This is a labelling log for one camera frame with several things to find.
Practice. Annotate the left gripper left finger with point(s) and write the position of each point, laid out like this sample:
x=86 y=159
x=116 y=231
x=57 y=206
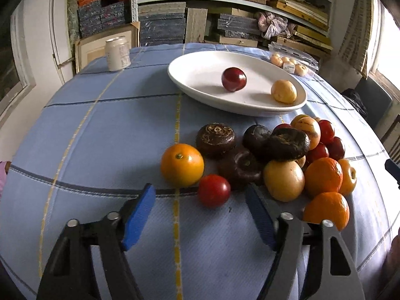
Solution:
x=69 y=272

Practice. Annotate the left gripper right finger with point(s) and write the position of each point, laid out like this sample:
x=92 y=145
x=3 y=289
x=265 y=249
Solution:
x=330 y=271

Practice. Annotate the rough orange mandarin front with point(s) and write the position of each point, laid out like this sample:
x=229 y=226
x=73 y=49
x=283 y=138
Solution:
x=328 y=206

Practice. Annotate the rough orange mandarin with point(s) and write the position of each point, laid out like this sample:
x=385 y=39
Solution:
x=323 y=175
x=328 y=206

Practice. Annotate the small red tomato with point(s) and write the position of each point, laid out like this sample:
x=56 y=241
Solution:
x=213 y=191

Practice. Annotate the smooth yellow orange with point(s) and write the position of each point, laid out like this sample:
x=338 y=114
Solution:
x=182 y=165

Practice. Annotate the orange persimmon-like fruit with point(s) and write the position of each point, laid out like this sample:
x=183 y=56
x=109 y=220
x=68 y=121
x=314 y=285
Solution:
x=349 y=177

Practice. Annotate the dark red plum pile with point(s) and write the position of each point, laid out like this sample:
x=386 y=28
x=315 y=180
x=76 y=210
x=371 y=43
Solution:
x=336 y=149

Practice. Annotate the red tomato in pile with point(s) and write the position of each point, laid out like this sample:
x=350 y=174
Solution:
x=320 y=151

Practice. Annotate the red cherry tomato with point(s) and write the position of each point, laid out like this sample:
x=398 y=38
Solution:
x=327 y=132

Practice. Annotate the striped yellow pepino fruit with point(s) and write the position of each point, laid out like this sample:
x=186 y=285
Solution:
x=309 y=126

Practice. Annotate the large yellow round fruit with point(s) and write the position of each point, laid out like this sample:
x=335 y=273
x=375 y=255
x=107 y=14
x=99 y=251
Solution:
x=284 y=181

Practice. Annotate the dark water chestnut top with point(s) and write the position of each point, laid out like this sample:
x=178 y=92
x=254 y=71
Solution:
x=287 y=144

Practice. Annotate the dark water chestnut front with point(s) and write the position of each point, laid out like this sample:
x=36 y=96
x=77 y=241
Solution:
x=240 y=168

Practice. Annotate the yellow round fruit in bowl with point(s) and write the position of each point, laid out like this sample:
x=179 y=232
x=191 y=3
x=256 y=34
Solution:
x=284 y=91

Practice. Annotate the clear plastic fruit box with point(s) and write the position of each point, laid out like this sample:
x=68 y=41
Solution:
x=293 y=61

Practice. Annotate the blue checked tablecloth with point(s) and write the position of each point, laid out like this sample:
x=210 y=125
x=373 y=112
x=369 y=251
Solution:
x=98 y=141

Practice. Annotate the dark brown water chestnut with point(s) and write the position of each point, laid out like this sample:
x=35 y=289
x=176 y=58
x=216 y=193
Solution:
x=215 y=139

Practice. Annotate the pink plastic bag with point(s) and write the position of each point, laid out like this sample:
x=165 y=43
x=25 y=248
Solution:
x=272 y=25

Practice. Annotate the white oval bowl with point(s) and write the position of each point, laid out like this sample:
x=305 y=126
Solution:
x=199 y=76

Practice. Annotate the white drink can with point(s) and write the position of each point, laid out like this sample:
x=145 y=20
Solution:
x=117 y=53

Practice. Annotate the framed picture leaning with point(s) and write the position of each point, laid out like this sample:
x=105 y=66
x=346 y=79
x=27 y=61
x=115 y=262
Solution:
x=93 y=47

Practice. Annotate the metal shelving unit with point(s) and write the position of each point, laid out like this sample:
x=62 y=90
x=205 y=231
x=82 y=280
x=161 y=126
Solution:
x=201 y=21

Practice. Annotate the window frame left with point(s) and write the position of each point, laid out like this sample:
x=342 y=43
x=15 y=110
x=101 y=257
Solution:
x=17 y=78

